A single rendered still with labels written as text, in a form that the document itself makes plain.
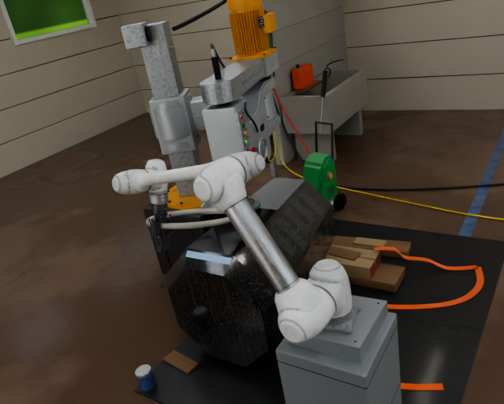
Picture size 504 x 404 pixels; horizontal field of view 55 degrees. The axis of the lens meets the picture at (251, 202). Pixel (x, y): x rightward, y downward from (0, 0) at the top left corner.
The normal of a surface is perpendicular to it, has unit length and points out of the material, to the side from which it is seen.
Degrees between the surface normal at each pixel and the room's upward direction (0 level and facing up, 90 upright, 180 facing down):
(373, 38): 90
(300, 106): 90
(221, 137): 90
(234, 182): 64
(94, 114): 90
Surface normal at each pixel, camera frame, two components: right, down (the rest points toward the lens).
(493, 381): -0.17, -0.89
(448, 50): -0.52, 0.44
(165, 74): -0.05, 0.44
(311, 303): 0.52, -0.42
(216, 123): -0.32, 0.45
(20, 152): 0.83, 0.10
